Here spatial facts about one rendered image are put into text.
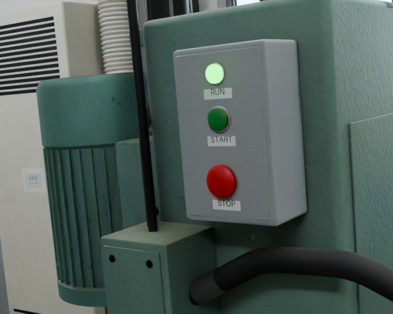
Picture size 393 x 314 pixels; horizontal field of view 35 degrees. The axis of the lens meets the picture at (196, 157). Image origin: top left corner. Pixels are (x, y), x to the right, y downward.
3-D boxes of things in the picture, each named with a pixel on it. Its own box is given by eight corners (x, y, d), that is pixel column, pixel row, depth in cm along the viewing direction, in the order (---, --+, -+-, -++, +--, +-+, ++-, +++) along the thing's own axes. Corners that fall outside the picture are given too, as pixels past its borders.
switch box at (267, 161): (221, 207, 63) (208, 50, 61) (309, 212, 57) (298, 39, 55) (184, 220, 58) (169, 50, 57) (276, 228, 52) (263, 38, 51)
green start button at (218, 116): (209, 133, 55) (207, 106, 55) (232, 132, 54) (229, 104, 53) (205, 133, 55) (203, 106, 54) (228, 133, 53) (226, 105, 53)
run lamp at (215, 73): (208, 85, 55) (206, 63, 54) (226, 84, 53) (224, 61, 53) (203, 86, 54) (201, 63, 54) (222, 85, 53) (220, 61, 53)
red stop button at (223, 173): (212, 196, 56) (209, 163, 56) (239, 197, 54) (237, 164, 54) (205, 198, 55) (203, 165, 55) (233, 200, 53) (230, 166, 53)
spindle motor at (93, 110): (118, 265, 102) (100, 77, 99) (204, 278, 92) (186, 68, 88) (33, 299, 89) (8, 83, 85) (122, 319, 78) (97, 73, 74)
